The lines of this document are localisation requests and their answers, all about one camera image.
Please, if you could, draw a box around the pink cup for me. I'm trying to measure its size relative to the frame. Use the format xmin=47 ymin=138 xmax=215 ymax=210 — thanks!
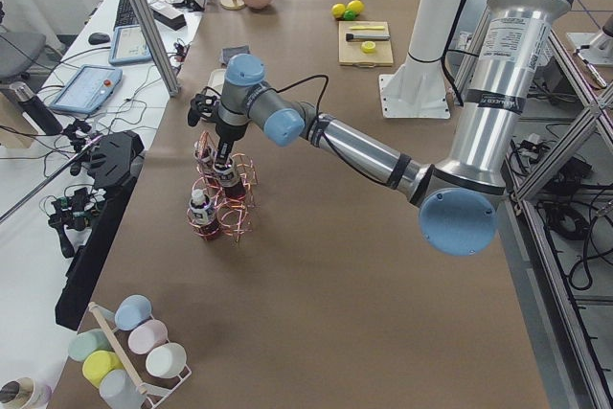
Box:
xmin=127 ymin=319 xmax=168 ymax=354

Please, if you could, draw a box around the white cup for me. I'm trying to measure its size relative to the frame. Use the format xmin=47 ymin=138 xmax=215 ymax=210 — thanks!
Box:
xmin=146 ymin=342 xmax=187 ymax=378

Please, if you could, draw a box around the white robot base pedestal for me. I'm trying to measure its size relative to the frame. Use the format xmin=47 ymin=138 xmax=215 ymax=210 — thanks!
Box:
xmin=379 ymin=0 xmax=462 ymax=119

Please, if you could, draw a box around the tea bottle of rack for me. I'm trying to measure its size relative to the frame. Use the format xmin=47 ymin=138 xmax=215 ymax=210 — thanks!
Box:
xmin=194 ymin=141 xmax=215 ymax=176
xmin=190 ymin=189 xmax=220 ymax=240

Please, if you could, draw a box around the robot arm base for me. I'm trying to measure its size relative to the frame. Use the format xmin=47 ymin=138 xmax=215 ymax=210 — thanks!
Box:
xmin=566 ymin=16 xmax=612 ymax=89

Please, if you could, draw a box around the light blue cup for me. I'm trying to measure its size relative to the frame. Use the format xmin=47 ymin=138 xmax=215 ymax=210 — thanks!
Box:
xmin=114 ymin=294 xmax=152 ymax=331

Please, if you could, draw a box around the half lemon slice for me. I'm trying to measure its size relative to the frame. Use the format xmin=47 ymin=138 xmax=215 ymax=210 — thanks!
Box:
xmin=360 ymin=41 xmax=376 ymax=54

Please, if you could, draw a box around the tea bottle back of rack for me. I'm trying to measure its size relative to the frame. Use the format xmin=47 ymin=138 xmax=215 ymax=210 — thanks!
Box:
xmin=194 ymin=141 xmax=215 ymax=176

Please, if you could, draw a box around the yellow cup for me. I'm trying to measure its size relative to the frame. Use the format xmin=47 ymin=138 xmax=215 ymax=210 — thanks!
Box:
xmin=81 ymin=351 xmax=124 ymax=388

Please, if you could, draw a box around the blue teach pendant tablet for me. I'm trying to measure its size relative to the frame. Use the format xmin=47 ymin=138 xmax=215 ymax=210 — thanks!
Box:
xmin=49 ymin=65 xmax=123 ymax=115

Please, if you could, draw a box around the black computer mouse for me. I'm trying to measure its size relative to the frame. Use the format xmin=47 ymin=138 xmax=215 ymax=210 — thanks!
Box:
xmin=88 ymin=33 xmax=110 ymax=45

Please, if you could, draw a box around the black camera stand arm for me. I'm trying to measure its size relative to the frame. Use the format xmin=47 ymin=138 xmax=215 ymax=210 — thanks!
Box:
xmin=49 ymin=130 xmax=144 ymax=330

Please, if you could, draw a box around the yellow plastic knife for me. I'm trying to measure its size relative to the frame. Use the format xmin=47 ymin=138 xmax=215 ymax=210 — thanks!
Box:
xmin=349 ymin=24 xmax=386 ymax=31

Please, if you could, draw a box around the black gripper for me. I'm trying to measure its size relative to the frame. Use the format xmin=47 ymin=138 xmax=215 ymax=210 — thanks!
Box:
xmin=216 ymin=122 xmax=246 ymax=160

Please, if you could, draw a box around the grey folded cloth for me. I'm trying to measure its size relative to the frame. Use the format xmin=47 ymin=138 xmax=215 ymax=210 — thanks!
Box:
xmin=219 ymin=45 xmax=250 ymax=65

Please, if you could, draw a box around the copper wire bottle rack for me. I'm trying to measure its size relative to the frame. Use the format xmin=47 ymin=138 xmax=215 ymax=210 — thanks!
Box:
xmin=187 ymin=131 xmax=258 ymax=241

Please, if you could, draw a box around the tea bottle front of rack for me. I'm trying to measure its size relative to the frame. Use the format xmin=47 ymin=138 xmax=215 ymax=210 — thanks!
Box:
xmin=190 ymin=189 xmax=220 ymax=240

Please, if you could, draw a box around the yellow lemon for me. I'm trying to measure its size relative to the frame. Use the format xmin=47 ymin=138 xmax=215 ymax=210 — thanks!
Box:
xmin=330 ymin=3 xmax=347 ymax=19
xmin=347 ymin=0 xmax=365 ymax=15

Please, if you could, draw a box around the aluminium frame post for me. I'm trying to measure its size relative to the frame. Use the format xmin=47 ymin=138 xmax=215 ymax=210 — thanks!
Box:
xmin=129 ymin=0 xmax=180 ymax=97

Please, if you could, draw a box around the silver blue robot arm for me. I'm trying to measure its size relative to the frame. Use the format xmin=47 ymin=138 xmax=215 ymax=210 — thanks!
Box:
xmin=216 ymin=0 xmax=574 ymax=256

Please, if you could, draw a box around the grey cup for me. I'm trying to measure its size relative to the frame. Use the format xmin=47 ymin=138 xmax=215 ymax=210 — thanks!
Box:
xmin=99 ymin=370 xmax=145 ymax=409

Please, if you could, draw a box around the white wire cup rack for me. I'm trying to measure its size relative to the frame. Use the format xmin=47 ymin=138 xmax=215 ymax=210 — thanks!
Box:
xmin=88 ymin=302 xmax=192 ymax=408

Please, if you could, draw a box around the black keyboard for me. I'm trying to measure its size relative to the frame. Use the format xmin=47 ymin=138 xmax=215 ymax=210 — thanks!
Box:
xmin=113 ymin=0 xmax=139 ymax=29

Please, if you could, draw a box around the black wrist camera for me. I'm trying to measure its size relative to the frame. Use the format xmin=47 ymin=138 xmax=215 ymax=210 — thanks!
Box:
xmin=187 ymin=93 xmax=220 ymax=127

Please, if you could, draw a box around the green lime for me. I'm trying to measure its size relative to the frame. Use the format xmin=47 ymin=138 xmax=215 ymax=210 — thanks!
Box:
xmin=343 ymin=10 xmax=357 ymax=21

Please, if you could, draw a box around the black thermos bottle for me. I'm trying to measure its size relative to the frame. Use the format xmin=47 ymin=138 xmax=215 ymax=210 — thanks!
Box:
xmin=9 ymin=81 xmax=63 ymax=135

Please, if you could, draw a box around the mint green cup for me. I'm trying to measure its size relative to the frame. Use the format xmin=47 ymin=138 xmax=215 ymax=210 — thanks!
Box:
xmin=68 ymin=329 xmax=113 ymax=362

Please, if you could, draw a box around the wooden cutting board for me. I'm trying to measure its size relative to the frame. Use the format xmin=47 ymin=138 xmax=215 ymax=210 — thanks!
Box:
xmin=338 ymin=21 xmax=394 ymax=67

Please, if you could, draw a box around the cream rabbit tray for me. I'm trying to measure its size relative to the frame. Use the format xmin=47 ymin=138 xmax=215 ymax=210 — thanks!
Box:
xmin=206 ymin=68 xmax=225 ymax=95

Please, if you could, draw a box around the dark tea bottle white cap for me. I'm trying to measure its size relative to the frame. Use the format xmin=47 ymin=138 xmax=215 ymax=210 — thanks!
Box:
xmin=213 ymin=159 xmax=246 ymax=200

